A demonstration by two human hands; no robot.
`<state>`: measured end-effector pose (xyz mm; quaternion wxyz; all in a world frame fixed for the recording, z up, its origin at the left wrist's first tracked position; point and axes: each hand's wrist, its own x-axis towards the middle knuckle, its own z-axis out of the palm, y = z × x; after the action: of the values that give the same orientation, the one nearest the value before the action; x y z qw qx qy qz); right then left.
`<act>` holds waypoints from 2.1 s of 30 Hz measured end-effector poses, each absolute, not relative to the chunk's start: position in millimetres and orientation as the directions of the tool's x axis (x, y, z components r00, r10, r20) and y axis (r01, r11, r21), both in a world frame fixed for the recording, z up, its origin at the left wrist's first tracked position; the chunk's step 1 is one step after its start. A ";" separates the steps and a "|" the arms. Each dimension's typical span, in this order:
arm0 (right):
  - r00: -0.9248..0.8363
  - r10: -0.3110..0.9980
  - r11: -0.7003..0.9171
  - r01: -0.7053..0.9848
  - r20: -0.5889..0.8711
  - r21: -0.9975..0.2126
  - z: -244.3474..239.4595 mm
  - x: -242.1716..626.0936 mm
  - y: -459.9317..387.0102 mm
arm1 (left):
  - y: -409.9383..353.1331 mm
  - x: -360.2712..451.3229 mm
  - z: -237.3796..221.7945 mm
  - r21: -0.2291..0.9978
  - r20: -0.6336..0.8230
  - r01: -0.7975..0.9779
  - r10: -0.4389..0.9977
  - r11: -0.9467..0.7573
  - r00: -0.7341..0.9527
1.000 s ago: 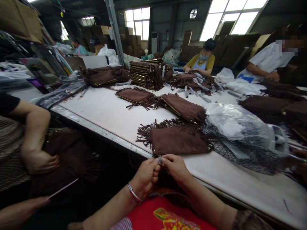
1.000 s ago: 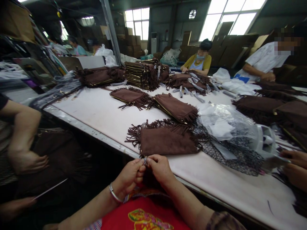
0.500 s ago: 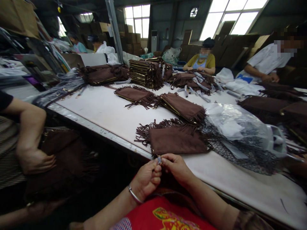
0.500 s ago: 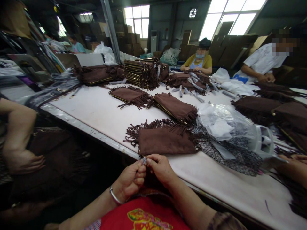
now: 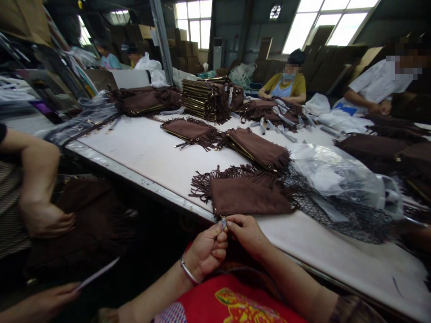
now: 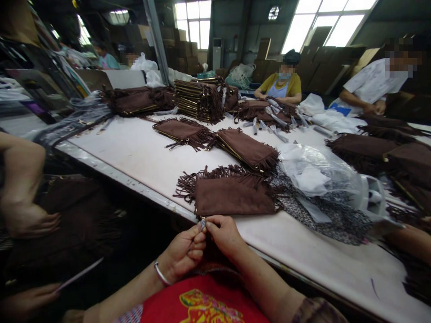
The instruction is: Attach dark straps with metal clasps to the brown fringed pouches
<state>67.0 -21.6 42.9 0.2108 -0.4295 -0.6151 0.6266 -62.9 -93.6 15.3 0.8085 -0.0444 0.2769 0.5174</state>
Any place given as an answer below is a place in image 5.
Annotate black and white patterned cloth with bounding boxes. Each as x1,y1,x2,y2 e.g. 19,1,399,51
284,166,405,245

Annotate white paper card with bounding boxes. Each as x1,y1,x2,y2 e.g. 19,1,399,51
75,256,121,291

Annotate white standing air conditioner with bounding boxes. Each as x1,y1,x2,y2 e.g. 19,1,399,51
212,37,224,75

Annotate person's left hand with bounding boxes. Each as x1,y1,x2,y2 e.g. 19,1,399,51
183,223,229,284

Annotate stack of cartons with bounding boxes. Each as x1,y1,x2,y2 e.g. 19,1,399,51
252,25,384,93
167,27,201,75

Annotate pile of brown fringed bags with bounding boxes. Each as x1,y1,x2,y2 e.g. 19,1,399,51
107,85,184,118

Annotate clear plastic bag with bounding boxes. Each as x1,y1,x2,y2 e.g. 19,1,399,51
286,143,405,223

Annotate person's right hand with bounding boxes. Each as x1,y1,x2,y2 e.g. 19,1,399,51
224,214,271,262

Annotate person's body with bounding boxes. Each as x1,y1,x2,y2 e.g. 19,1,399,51
153,242,309,323

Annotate person's right fingers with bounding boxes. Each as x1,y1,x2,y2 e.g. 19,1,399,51
229,232,248,252

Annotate pile of white packaging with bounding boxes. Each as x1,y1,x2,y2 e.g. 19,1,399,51
304,92,374,139

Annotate brown fringed bag with strap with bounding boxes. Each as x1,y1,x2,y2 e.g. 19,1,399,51
159,116,223,152

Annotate person's left fingers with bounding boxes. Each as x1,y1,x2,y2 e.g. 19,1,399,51
209,243,228,270

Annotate person's right thumb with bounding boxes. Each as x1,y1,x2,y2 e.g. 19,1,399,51
225,220,244,238

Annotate person's left thumb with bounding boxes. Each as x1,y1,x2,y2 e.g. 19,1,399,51
202,223,227,240

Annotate pile of bags with wrapped pulls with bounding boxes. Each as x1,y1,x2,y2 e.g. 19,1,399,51
232,95,319,142

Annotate white plastic bag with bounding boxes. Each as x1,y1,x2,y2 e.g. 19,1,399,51
134,52,163,71

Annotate heap of dark brown bags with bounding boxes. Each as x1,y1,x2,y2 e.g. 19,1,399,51
333,113,431,206

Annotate person's right index finger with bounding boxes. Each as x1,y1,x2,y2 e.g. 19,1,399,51
224,214,254,225

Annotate low stack of fringed bags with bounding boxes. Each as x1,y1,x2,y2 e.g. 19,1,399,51
215,127,292,174

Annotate brown fringed suede bag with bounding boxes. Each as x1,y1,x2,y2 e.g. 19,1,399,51
190,165,301,218

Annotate tall stack of zipped bags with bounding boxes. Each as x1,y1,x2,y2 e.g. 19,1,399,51
181,76,233,124

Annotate bundle of brown straps in plastic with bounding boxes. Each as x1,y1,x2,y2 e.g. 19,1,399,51
44,93,123,147

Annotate brown fringed bag on lap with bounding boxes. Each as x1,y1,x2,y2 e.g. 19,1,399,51
23,175,139,285

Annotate window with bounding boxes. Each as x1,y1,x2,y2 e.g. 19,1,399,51
174,0,213,50
282,0,381,54

